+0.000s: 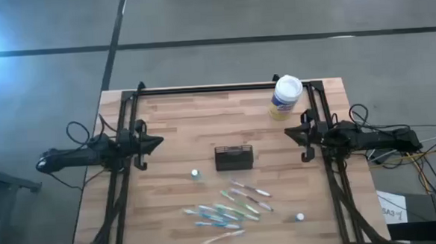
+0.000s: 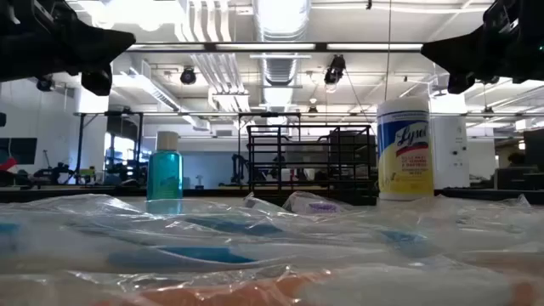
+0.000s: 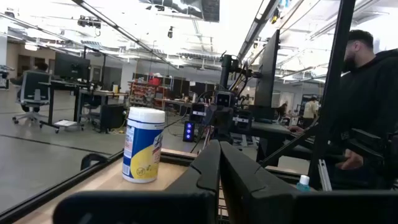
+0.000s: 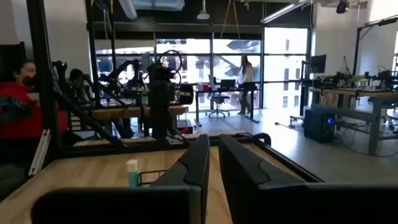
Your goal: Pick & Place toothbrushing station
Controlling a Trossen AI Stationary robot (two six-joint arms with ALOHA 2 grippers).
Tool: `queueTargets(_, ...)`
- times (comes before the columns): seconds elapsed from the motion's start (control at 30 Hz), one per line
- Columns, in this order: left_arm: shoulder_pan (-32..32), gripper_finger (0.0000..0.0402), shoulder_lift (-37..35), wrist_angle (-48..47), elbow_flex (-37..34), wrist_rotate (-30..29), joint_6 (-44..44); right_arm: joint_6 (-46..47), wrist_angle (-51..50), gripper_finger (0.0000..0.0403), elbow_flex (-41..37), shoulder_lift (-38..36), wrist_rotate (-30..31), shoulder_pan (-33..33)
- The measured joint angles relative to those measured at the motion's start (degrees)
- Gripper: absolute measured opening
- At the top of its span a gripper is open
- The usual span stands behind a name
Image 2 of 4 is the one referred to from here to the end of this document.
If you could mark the silver ventilation duct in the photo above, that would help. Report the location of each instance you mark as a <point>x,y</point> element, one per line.
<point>280,21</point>

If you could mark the black metal table frame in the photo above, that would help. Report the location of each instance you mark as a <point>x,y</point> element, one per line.
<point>106,192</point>

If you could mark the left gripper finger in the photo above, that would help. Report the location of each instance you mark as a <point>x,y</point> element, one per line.
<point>98,53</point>
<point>98,36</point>

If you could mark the dark wall monitor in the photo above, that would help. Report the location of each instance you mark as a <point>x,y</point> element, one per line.
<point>19,149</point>

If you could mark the person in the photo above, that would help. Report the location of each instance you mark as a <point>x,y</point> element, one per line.
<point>516,159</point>

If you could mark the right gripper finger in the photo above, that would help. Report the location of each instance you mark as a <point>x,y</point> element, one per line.
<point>463,61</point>
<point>463,42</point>

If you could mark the long linear light bar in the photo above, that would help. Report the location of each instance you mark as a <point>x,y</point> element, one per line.
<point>263,47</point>

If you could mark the blue toothbrush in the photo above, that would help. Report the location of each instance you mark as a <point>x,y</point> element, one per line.
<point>191,254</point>
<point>238,227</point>
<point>64,212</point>

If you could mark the black background rig frame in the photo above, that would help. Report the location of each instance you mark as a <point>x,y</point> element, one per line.
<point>80,149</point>

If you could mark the black ceiling spotlight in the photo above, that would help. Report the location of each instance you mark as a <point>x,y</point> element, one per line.
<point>44,84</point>
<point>188,76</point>
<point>335,70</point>

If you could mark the dark desk monitor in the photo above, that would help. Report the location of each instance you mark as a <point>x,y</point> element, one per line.
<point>534,146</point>

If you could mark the teal mouthwash bottle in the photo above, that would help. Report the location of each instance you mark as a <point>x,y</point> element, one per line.
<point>165,174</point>

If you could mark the Lysol wipes canister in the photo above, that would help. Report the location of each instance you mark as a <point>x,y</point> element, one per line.
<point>406,149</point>

